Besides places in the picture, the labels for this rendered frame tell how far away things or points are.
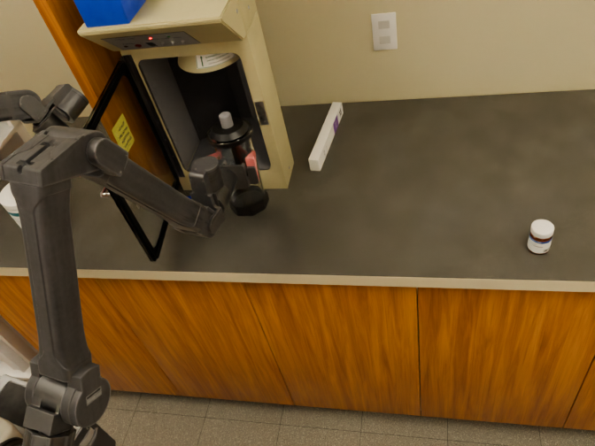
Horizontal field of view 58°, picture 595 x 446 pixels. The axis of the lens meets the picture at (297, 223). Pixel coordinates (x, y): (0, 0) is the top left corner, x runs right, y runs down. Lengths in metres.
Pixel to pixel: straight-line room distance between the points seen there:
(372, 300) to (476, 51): 0.80
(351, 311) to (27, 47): 1.41
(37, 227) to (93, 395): 0.28
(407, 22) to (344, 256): 0.73
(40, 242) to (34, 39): 1.36
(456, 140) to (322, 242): 0.51
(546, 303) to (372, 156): 0.60
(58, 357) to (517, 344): 1.14
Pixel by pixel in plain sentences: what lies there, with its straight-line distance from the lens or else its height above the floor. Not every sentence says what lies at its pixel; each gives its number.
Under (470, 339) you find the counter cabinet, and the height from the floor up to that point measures 0.63.
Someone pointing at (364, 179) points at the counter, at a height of 0.94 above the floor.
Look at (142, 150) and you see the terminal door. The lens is 1.38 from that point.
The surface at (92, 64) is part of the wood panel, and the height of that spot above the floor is 1.40.
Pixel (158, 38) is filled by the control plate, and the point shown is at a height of 1.46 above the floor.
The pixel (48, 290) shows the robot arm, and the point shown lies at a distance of 0.83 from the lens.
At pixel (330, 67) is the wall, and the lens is 1.77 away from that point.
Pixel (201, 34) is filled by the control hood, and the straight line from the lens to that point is 1.20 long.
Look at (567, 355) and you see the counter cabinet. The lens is 1.63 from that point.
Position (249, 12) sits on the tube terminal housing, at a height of 1.44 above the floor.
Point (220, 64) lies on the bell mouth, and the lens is 1.35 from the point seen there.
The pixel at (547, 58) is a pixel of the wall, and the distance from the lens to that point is 1.78.
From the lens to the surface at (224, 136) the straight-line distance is 1.24.
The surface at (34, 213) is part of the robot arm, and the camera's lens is 0.79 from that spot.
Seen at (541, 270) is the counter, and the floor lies 0.94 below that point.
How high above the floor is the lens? 1.96
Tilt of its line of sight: 46 degrees down
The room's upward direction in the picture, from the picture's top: 15 degrees counter-clockwise
